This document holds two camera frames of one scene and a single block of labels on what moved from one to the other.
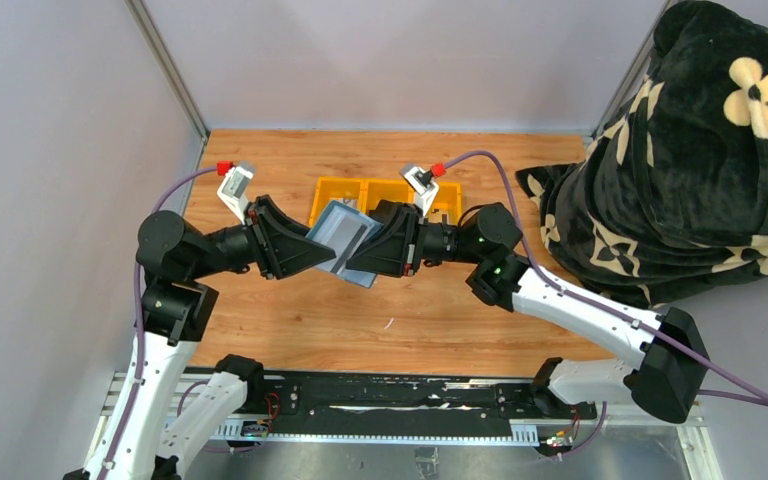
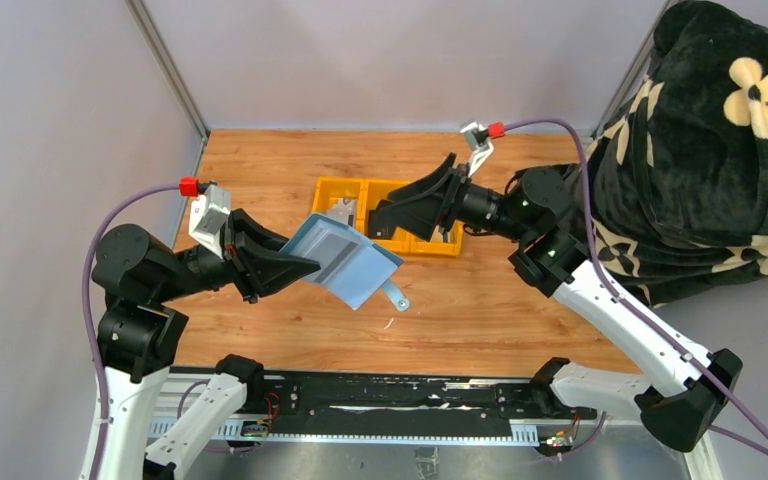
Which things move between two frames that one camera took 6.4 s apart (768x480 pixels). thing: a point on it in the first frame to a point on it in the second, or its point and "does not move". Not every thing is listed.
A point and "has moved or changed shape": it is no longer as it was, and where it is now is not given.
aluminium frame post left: (169, 67) does not move
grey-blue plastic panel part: (342, 230) has moved or changed shape
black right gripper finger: (393, 252) to (423, 216)
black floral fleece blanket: (698, 176) does not move
